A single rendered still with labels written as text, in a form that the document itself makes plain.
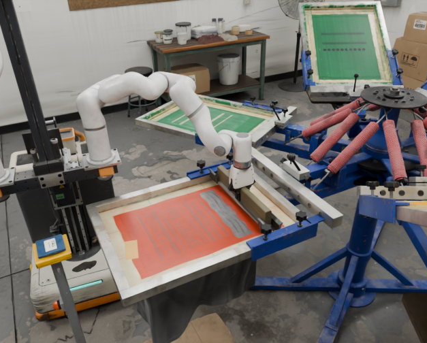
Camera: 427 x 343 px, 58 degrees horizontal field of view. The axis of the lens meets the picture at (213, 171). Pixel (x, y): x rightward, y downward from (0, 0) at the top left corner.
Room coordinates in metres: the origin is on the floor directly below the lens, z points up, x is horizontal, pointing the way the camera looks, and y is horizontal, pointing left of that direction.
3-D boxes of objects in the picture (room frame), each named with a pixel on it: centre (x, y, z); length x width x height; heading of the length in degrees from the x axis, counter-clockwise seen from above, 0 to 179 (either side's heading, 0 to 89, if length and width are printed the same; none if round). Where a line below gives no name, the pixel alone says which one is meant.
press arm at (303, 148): (2.09, -0.35, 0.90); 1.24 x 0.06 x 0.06; 56
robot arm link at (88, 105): (1.54, 0.50, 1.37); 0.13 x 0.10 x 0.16; 167
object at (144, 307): (1.15, 0.34, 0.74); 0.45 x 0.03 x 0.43; 26
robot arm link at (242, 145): (1.40, -0.09, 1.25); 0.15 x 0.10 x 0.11; 77
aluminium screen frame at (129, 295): (1.28, 0.08, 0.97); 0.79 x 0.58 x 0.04; 116
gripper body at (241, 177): (1.38, -0.12, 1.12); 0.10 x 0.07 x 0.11; 116
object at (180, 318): (1.07, 0.04, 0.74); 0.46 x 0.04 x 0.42; 116
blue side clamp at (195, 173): (1.64, -0.02, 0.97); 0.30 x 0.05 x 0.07; 116
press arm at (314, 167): (1.53, -0.43, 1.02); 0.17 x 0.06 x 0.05; 116
